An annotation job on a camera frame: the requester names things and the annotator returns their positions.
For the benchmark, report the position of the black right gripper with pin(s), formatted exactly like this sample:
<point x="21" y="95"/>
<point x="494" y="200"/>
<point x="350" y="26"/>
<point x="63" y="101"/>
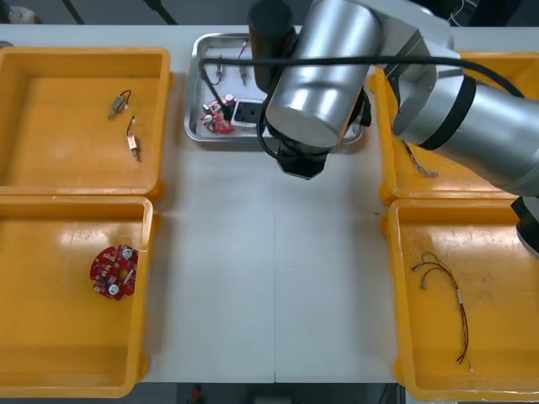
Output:
<point x="303" y="162"/>

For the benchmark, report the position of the steel tray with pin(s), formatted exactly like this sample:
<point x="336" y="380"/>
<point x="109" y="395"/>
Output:
<point x="227" y="145"/>

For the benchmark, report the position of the blue label metal solenoid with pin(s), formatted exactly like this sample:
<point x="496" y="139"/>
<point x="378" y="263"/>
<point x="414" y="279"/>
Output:
<point x="244" y="71"/>

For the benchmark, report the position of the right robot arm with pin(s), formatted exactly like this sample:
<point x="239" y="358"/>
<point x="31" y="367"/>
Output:
<point x="328" y="63"/>

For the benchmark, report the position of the round red circuit board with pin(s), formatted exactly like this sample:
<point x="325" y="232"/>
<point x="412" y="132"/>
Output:
<point x="105" y="261"/>
<point x="217" y="122"/>

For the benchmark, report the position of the yellow-orange plastic bin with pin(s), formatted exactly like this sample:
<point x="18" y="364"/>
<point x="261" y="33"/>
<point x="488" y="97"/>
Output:
<point x="50" y="315"/>
<point x="42" y="170"/>
<point x="446" y="185"/>
<point x="505" y="315"/>

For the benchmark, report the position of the small metal solenoid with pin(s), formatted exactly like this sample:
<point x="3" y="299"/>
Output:
<point x="133" y="143"/>
<point x="118" y="106"/>

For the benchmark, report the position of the black stand leg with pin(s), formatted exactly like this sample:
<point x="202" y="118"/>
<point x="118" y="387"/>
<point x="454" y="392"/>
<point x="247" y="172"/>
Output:
<point x="162" y="10"/>
<point x="73" y="10"/>

